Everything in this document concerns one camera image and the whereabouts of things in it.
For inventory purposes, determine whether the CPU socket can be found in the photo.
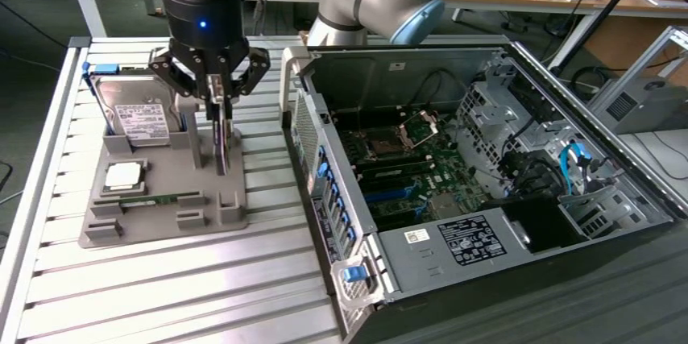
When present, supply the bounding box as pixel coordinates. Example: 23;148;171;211
363;128;409;158

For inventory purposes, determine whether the silver CPU chip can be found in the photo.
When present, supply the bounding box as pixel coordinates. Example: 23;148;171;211
102;162;146;192

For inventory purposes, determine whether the green RAM stick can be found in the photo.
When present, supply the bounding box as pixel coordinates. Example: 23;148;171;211
118;194;181;206

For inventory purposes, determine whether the installed RAM stick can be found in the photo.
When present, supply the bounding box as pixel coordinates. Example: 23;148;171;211
354;160;435;183

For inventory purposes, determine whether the grey chipset heatsink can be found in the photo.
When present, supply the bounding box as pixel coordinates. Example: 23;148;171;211
429;193;467;217

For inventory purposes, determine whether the hard disk in blue caddy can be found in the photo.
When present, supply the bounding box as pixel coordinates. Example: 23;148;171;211
79;60;186;147

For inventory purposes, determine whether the perforated metal drive cage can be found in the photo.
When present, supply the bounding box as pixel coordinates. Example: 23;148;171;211
455;64;543;151

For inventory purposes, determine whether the blue wire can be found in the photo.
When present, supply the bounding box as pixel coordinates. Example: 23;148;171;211
557;139;593;197

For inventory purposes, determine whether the grey parts rack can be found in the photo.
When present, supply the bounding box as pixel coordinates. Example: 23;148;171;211
77;93;251;251

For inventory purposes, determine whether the black wire bundle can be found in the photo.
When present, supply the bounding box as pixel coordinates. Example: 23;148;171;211
495;149;565;200

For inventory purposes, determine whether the grey computer tower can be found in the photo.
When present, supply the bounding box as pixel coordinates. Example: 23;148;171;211
587;76;688;135

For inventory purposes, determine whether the green motherboard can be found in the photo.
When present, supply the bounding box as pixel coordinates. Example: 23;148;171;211
335;108;493;228

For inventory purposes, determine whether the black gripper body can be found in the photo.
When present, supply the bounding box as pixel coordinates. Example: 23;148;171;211
159;0;249;64

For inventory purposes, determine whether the grey power supply unit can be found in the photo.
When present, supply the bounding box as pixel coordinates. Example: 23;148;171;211
374;207;533;295

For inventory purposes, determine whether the open black PC case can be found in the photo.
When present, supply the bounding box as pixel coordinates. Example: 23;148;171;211
278;35;688;344

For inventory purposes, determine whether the graphics card with black fan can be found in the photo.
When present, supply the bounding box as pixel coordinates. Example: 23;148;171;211
206;73;235;176

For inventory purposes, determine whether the aluminium profile frame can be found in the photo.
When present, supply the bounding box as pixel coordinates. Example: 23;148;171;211
617;24;688;79

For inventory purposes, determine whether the grey metal disk bay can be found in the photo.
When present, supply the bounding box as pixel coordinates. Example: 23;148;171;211
557;189;654;240

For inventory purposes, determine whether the black tripod pole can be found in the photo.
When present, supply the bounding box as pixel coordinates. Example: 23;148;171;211
546;0;659;75

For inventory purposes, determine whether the metal socket cover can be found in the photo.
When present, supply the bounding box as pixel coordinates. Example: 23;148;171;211
399;110;441;148

